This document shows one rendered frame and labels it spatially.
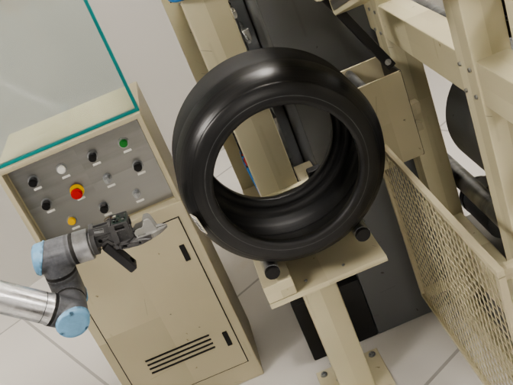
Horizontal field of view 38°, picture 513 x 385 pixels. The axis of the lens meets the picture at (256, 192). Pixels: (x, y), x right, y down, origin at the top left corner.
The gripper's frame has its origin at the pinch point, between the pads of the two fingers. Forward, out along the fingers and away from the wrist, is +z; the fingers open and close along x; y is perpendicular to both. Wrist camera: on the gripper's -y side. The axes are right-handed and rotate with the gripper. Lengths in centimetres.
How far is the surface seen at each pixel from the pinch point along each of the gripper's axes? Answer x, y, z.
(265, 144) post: 27.6, 4.3, 36.4
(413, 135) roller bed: 21, -4, 82
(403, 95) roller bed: 21, 10, 81
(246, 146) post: 27.6, 5.6, 30.5
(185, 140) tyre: -7.9, 26.6, 13.3
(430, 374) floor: 23, -103, 76
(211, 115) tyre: -10.0, 32.1, 21.3
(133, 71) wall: 288, -30, -11
